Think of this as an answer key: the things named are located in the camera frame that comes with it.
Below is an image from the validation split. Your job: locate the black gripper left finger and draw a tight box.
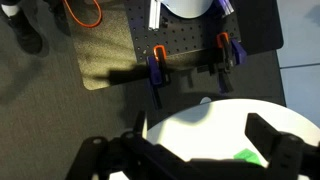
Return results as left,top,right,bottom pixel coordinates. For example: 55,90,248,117
66,111,201,180

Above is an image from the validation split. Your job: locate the black shoe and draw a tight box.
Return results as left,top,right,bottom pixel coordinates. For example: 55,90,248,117
49,0,72,35
0,0,44,56

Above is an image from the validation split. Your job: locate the aluminium profile bar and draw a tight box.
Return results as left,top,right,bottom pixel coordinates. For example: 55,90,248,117
148,0,163,31
213,0,235,16

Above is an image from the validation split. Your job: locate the black perforated breadboard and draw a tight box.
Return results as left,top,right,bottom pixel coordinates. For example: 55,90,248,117
124,0,243,64

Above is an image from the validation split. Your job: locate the purple clamp with orange handle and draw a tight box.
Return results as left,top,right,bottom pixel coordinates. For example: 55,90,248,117
145,44,173,109
208,32,248,94

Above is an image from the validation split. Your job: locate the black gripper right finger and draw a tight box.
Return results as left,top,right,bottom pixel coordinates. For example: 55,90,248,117
244,113,320,180

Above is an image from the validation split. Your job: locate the green block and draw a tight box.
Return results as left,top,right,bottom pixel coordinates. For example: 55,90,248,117
233,148,263,167

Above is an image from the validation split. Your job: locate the orange cable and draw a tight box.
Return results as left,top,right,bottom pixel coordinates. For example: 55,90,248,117
62,0,103,29

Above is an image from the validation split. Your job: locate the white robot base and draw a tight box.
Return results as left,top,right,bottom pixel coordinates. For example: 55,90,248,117
159,0,214,20

